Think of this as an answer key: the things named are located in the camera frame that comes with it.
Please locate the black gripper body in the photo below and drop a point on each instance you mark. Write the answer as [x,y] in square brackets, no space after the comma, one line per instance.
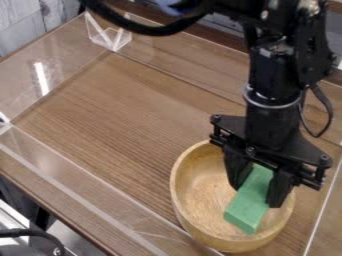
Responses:
[268,134]

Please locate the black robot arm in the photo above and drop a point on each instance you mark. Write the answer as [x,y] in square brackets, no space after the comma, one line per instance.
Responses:
[291,59]

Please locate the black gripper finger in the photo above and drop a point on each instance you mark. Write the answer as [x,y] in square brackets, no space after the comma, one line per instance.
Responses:
[238,166]
[280,187]

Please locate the clear acrylic tray wall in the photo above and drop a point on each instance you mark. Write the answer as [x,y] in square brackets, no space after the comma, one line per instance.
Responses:
[116,222]

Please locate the brown wooden bowl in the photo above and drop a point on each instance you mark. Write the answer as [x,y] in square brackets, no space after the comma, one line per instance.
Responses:
[201,194]

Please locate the green rectangular block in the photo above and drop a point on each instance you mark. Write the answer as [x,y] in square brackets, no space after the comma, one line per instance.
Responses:
[248,207]

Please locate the clear acrylic corner bracket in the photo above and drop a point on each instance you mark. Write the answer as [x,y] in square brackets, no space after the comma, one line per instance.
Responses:
[110,38]

